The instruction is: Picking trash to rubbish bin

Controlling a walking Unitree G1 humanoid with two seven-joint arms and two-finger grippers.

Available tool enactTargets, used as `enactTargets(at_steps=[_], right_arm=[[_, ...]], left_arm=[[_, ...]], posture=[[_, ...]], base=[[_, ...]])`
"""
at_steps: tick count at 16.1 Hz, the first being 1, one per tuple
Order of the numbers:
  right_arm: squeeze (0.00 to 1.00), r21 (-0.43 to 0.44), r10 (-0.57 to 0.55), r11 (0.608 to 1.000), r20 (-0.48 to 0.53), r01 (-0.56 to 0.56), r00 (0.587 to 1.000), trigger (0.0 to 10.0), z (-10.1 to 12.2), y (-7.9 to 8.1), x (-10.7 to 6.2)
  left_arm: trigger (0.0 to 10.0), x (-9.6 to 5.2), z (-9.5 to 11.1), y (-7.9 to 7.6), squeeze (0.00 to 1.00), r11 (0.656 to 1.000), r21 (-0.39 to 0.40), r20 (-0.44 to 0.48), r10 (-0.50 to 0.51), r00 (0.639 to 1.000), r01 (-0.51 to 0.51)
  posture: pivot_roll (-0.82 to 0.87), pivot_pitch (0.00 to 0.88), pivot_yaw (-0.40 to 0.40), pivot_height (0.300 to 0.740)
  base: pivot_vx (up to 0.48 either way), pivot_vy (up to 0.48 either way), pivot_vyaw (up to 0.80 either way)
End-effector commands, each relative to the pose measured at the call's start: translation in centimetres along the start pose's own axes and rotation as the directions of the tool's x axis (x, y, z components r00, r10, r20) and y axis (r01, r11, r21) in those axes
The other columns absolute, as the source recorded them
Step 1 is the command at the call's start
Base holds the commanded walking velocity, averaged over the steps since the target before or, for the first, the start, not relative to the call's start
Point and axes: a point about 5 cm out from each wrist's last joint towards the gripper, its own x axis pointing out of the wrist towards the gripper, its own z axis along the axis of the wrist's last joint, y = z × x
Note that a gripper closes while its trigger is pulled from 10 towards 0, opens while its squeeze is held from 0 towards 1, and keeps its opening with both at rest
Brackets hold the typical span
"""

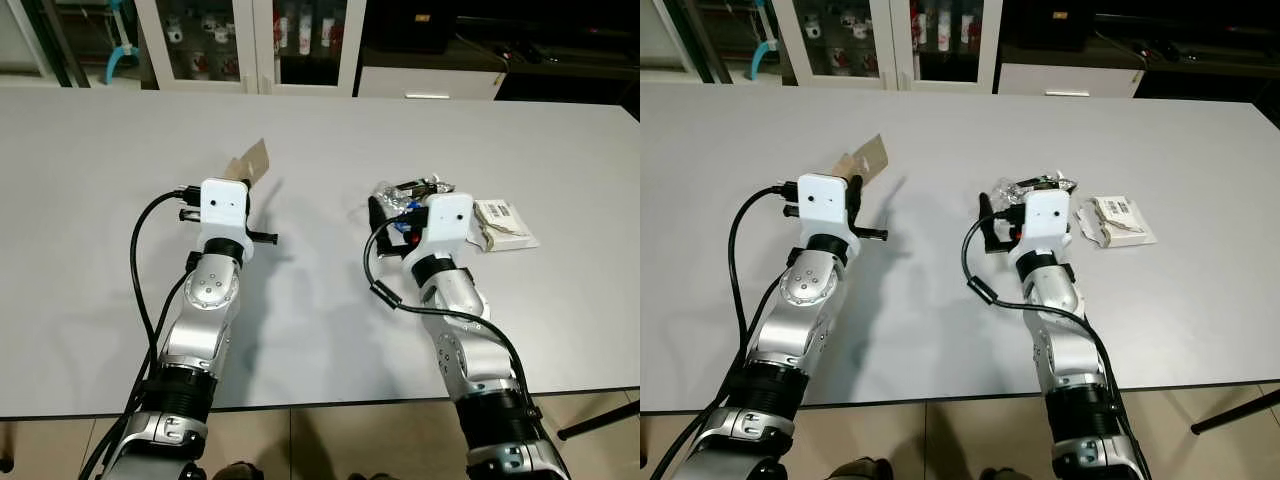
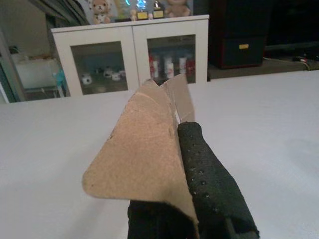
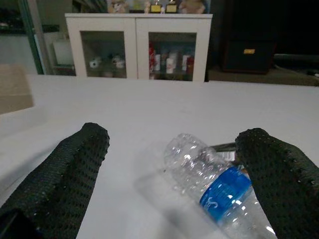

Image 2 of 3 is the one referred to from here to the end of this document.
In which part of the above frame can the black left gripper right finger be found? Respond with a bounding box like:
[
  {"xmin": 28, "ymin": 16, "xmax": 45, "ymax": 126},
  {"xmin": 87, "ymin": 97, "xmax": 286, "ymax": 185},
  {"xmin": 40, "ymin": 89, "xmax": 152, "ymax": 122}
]
[{"xmin": 177, "ymin": 121, "xmax": 259, "ymax": 239}]

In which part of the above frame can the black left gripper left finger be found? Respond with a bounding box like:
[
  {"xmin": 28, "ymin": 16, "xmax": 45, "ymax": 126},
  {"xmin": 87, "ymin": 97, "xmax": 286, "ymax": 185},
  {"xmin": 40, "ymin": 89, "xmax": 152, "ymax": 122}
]
[{"xmin": 127, "ymin": 200, "xmax": 198, "ymax": 239}]

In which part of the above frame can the brown cardboard piece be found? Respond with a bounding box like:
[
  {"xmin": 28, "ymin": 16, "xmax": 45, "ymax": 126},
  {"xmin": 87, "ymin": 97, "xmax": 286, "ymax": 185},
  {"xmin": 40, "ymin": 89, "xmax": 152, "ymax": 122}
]
[{"xmin": 82, "ymin": 74, "xmax": 200, "ymax": 239}]

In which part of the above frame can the red white bottle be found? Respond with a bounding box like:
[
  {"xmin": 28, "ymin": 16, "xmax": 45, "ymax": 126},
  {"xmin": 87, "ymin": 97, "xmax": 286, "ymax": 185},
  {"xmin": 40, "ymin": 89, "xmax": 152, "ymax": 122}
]
[
  {"xmin": 178, "ymin": 56, "xmax": 187, "ymax": 75},
  {"xmin": 163, "ymin": 56, "xmax": 174, "ymax": 79},
  {"xmin": 149, "ymin": 53, "xmax": 160, "ymax": 78}
]

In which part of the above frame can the white glass door cabinet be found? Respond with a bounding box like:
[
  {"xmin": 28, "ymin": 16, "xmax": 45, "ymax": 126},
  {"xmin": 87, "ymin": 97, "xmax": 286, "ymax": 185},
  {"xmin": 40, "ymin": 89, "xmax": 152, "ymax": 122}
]
[{"xmin": 51, "ymin": 14, "xmax": 210, "ymax": 98}]

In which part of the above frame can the dark wooden speaker cabinet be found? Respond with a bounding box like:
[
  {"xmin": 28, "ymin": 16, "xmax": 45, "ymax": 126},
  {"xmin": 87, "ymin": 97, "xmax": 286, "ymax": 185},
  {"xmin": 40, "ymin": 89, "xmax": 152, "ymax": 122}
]
[{"xmin": 208, "ymin": 0, "xmax": 273, "ymax": 70}]

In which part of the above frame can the trophy with gold plate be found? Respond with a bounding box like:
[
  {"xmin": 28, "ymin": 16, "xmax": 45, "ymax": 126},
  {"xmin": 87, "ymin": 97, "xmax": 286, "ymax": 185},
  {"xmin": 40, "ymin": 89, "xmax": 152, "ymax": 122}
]
[
  {"xmin": 152, "ymin": 0, "xmax": 165, "ymax": 19},
  {"xmin": 136, "ymin": 0, "xmax": 149, "ymax": 21}
]

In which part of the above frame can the plain brown teddy bear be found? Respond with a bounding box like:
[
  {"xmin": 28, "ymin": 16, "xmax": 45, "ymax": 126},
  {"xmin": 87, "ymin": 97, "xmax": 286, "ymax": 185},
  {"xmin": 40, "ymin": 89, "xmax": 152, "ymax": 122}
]
[{"xmin": 164, "ymin": 0, "xmax": 191, "ymax": 18}]

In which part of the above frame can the white storage box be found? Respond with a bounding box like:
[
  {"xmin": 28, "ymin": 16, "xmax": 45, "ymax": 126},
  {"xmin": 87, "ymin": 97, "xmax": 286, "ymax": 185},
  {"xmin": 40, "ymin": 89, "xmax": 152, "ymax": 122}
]
[{"xmin": 14, "ymin": 58, "xmax": 63, "ymax": 91}]

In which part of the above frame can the teddy bear in spotted outfit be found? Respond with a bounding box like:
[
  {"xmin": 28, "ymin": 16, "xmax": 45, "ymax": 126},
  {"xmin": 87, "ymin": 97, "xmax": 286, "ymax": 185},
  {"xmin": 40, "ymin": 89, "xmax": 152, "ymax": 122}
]
[{"xmin": 90, "ymin": 0, "xmax": 113, "ymax": 25}]

